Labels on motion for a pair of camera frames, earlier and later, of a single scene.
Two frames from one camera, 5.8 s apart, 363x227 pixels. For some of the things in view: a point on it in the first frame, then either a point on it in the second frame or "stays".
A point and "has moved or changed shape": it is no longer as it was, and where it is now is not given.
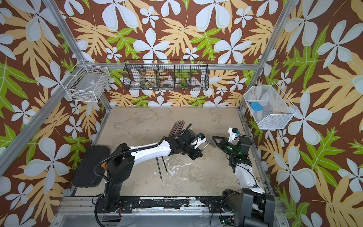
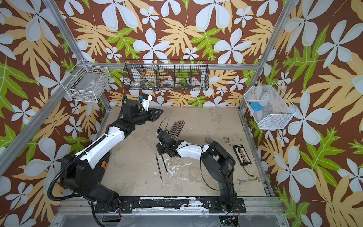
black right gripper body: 231,149 -> 162,149
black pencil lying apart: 159,170 stays
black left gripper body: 189,150 -> 142,117
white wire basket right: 269,108 stays
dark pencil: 166,169 stays
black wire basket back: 166,74 stays
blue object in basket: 256,106 stays
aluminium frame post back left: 51,7 stays
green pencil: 206,144 has moved or changed shape
